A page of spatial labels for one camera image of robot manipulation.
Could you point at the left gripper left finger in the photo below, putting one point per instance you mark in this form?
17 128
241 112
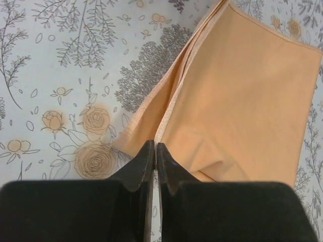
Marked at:
114 209

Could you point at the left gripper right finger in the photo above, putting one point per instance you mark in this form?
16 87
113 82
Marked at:
192 210

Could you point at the orange satin napkin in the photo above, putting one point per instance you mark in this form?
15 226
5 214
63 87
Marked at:
234 104

